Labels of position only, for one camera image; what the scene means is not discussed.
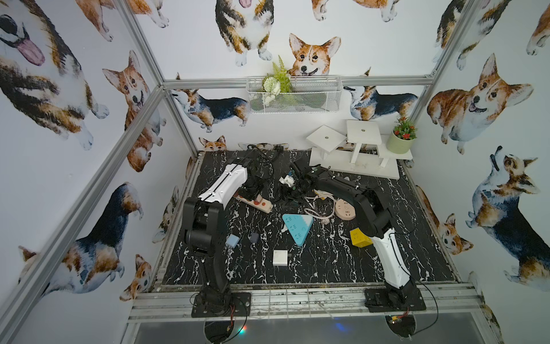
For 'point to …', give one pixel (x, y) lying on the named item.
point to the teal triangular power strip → (298, 226)
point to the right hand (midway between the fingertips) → (274, 204)
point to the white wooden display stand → (363, 150)
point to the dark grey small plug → (254, 237)
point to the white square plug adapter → (280, 257)
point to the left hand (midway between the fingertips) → (261, 187)
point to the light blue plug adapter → (232, 241)
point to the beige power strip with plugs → (258, 203)
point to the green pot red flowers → (400, 140)
